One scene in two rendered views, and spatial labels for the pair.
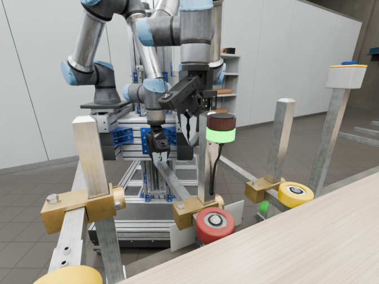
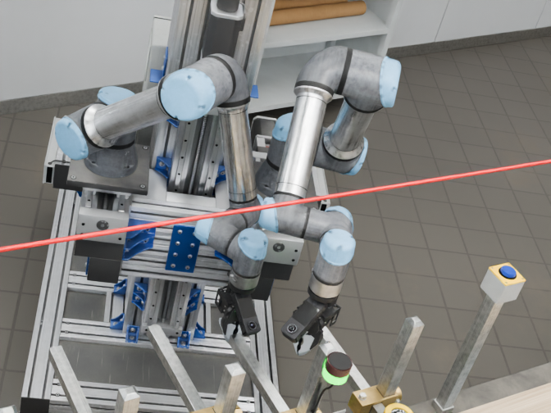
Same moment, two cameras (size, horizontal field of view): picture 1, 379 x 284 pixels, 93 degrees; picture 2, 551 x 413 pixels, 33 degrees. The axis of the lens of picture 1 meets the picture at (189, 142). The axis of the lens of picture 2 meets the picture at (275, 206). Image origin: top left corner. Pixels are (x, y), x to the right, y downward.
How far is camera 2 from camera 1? 189 cm
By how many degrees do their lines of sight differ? 20
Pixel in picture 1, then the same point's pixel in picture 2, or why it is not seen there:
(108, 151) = (107, 268)
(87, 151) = (233, 390)
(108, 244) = not seen: outside the picture
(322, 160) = (462, 365)
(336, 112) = (484, 319)
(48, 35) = not seen: outside the picture
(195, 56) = (326, 294)
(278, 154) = (395, 370)
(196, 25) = (334, 274)
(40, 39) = not seen: outside the picture
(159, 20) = (291, 220)
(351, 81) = (500, 298)
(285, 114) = (409, 337)
